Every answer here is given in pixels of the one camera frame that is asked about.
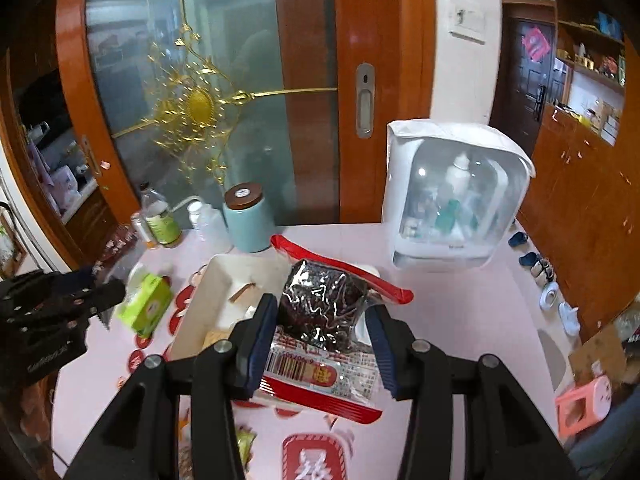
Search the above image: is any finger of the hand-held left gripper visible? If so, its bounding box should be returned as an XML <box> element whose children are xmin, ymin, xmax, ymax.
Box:
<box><xmin>47</xmin><ymin>265</ymin><xmax>99</xmax><ymax>294</ymax></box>
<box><xmin>62</xmin><ymin>279</ymin><xmax>126</xmax><ymax>321</ymax></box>

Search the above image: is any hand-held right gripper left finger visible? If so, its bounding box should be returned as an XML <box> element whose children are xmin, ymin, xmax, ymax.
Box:
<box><xmin>62</xmin><ymin>293</ymin><xmax>279</xmax><ymax>480</ymax></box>

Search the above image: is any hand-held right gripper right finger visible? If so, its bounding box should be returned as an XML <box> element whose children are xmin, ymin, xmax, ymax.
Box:
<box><xmin>364</xmin><ymin>304</ymin><xmax>571</xmax><ymax>480</ymax></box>

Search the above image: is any orange white snack bar packet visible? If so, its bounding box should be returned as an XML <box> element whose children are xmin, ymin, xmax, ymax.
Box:
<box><xmin>220</xmin><ymin>282</ymin><xmax>261</xmax><ymax>334</ymax></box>

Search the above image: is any white plastic storage bin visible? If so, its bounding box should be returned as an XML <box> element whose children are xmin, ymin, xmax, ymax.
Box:
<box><xmin>170</xmin><ymin>252</ymin><xmax>382</xmax><ymax>362</ymax></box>

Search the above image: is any dark snack packet red trim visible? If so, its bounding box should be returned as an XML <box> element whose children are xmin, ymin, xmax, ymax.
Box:
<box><xmin>252</xmin><ymin>234</ymin><xmax>414</xmax><ymax>425</ymax></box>

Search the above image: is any green tissue box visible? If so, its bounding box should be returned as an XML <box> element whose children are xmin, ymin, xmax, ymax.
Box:
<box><xmin>114</xmin><ymin>264</ymin><xmax>174</xmax><ymax>339</ymax></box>

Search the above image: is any pink printed tablecloth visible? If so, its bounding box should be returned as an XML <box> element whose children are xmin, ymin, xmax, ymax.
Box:
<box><xmin>50</xmin><ymin>222</ymin><xmax>573</xmax><ymax>480</ymax></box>

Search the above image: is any glass bottle green label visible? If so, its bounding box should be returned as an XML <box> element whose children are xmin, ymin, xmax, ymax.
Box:
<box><xmin>139</xmin><ymin>182</ymin><xmax>182</xmax><ymax>249</ymax></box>

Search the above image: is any green snack packet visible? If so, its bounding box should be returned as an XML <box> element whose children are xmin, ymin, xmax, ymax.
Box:
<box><xmin>234</xmin><ymin>427</ymin><xmax>257</xmax><ymax>469</ymax></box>

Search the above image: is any teal canister brown lid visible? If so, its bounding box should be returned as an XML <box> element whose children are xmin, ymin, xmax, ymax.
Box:
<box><xmin>223</xmin><ymin>182</ymin><xmax>275</xmax><ymax>254</ymax></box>

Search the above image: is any clear squeeze bottle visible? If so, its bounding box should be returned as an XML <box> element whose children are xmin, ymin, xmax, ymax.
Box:
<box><xmin>187</xmin><ymin>194</ymin><xmax>231</xmax><ymax>256</ymax></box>

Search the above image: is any white bottle sterilizer cabinet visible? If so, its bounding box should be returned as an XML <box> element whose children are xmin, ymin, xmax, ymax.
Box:
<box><xmin>382</xmin><ymin>118</ymin><xmax>536</xmax><ymax>274</ymax></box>

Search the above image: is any pink plastic stool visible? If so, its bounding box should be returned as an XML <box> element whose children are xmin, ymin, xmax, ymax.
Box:
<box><xmin>554</xmin><ymin>376</ymin><xmax>614</xmax><ymax>439</ymax></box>

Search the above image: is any cardboard box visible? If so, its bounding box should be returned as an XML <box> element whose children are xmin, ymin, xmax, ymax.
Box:
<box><xmin>567</xmin><ymin>322</ymin><xmax>630</xmax><ymax>386</ymax></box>

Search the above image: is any wooden shelf cabinet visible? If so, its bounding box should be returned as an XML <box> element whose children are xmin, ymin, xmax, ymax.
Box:
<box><xmin>517</xmin><ymin>0</ymin><xmax>640</xmax><ymax>342</ymax></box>

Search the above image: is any glass sliding door gold ornament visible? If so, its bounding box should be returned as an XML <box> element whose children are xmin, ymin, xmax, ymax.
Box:
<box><xmin>55</xmin><ymin>0</ymin><xmax>436</xmax><ymax>241</ymax></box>

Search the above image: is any dark entrance door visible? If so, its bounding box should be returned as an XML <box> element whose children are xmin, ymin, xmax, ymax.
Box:
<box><xmin>502</xmin><ymin>2</ymin><xmax>557</xmax><ymax>144</ymax></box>

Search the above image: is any pink door decoration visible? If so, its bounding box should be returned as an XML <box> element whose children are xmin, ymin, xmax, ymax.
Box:
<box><xmin>520</xmin><ymin>27</ymin><xmax>552</xmax><ymax>64</ymax></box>

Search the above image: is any silver door handle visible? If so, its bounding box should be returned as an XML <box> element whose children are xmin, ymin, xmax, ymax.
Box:
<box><xmin>355</xmin><ymin>63</ymin><xmax>375</xmax><ymax>137</ymax></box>
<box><xmin>82</xmin><ymin>134</ymin><xmax>101</xmax><ymax>177</ymax></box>

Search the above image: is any white wall switch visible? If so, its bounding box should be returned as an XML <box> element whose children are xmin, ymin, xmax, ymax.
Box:
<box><xmin>448</xmin><ymin>0</ymin><xmax>487</xmax><ymax>44</ymax></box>

